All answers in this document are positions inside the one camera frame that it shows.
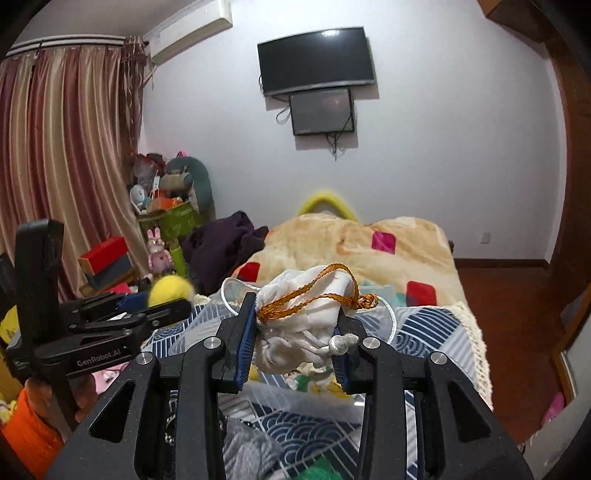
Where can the green knitted cloth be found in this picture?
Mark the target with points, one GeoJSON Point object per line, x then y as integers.
{"type": "Point", "coordinates": [321, 470]}

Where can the blue white patterned cloth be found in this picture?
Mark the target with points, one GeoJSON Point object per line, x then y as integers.
{"type": "Point", "coordinates": [424, 330]}

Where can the clear plastic storage box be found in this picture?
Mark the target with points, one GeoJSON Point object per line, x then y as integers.
{"type": "Point", "coordinates": [309, 427]}

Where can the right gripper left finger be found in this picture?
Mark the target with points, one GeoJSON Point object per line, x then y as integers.
{"type": "Point", "coordinates": [123, 436]}

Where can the beige plush blanket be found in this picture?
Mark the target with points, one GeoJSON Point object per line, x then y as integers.
{"type": "Point", "coordinates": [410, 254]}

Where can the grey green plush toy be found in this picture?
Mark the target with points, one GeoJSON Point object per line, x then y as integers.
{"type": "Point", "coordinates": [188, 178]}

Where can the white drawstring pouch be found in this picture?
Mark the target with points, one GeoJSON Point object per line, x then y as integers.
{"type": "Point", "coordinates": [297, 314]}

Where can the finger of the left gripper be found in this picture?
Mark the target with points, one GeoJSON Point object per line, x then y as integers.
{"type": "Point", "coordinates": [163, 315]}
{"type": "Point", "coordinates": [133, 303]}

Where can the small wall monitor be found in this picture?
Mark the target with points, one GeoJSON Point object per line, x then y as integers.
{"type": "Point", "coordinates": [328, 111]}

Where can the white air conditioner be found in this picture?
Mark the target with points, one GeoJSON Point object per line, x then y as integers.
{"type": "Point", "coordinates": [189, 26]}

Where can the striped red curtain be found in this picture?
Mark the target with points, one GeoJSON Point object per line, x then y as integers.
{"type": "Point", "coordinates": [70, 123]}

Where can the yellow sponge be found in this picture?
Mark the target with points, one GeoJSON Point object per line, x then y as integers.
{"type": "Point", "coordinates": [170, 288]}

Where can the person's left hand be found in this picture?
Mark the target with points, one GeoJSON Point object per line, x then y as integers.
{"type": "Point", "coordinates": [40, 397]}

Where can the pink rabbit toy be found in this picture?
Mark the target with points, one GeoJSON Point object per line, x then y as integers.
{"type": "Point", "coordinates": [159, 259]}

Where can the dark purple garment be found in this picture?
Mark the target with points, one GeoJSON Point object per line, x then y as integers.
{"type": "Point", "coordinates": [214, 250]}

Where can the green cardboard box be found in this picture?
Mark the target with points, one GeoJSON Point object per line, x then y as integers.
{"type": "Point", "coordinates": [172, 223]}

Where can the large wall television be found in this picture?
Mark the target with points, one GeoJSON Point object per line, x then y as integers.
{"type": "Point", "coordinates": [320, 59]}

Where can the brown wooden door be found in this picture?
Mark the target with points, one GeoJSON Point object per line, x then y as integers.
{"type": "Point", "coordinates": [570, 264]}

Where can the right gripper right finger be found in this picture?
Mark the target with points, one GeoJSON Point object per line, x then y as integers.
{"type": "Point", "coordinates": [458, 436]}

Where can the red box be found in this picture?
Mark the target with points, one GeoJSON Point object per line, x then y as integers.
{"type": "Point", "coordinates": [102, 255]}

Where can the floral patterned cloth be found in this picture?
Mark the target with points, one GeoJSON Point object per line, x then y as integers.
{"type": "Point", "coordinates": [305, 379]}

